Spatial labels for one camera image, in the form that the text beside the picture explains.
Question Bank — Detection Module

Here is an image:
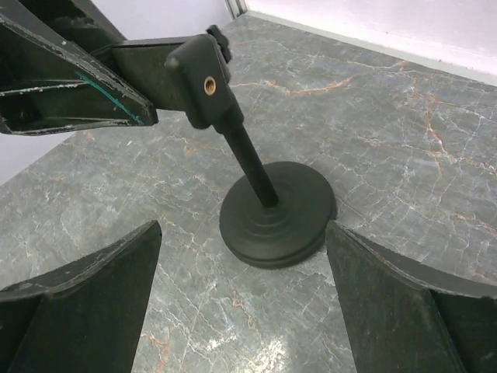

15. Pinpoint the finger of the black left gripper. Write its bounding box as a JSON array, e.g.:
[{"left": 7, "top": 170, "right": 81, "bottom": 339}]
[
  {"left": 1, "top": 9, "right": 158, "bottom": 135},
  {"left": 73, "top": 0, "right": 126, "bottom": 41}
]

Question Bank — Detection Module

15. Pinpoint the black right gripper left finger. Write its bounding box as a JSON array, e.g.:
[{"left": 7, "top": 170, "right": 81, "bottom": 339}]
[{"left": 1, "top": 221, "right": 162, "bottom": 372}]

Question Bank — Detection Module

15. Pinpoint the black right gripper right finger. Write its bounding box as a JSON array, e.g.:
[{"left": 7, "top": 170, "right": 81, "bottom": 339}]
[{"left": 326, "top": 221, "right": 496, "bottom": 372}]

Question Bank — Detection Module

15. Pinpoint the black phone stand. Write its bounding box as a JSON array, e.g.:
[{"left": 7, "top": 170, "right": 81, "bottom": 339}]
[{"left": 113, "top": 26, "right": 337, "bottom": 269}]

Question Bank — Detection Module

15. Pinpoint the aluminium frame post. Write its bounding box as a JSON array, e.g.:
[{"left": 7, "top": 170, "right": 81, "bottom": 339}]
[{"left": 225, "top": 0, "right": 248, "bottom": 19}]

